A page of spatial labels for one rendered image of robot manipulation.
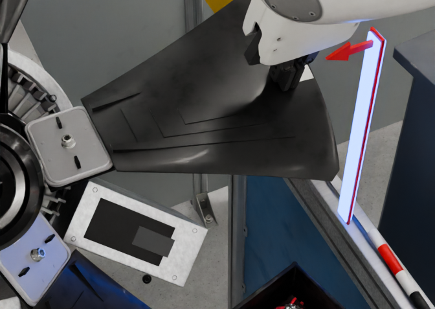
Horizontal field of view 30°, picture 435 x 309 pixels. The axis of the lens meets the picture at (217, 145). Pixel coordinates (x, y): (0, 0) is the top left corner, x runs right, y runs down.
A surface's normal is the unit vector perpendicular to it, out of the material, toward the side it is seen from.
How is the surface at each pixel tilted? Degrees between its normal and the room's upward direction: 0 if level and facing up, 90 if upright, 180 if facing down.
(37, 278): 53
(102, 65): 90
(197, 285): 0
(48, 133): 0
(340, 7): 107
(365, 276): 90
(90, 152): 0
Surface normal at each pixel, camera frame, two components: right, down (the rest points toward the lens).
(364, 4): -0.26, 0.88
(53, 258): 0.80, -0.40
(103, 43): 0.43, 0.67
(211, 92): 0.07, -0.53
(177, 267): 0.32, 0.09
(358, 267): -0.90, 0.32
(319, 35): 0.38, 0.87
